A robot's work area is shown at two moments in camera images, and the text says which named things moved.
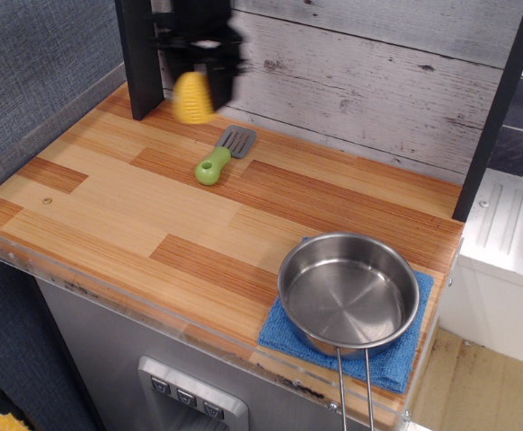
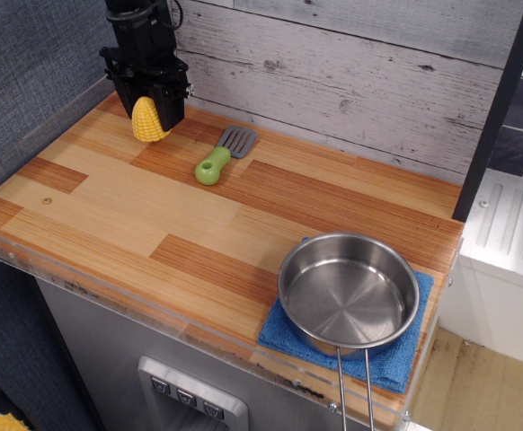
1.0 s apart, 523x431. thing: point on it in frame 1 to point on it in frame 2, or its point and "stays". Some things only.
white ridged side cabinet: (497, 298) stays
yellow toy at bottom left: (4, 422) stays
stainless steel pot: (346, 294) stays
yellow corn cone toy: (192, 101) to (147, 121)
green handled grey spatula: (234, 143) stays
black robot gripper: (193, 21) to (146, 57)
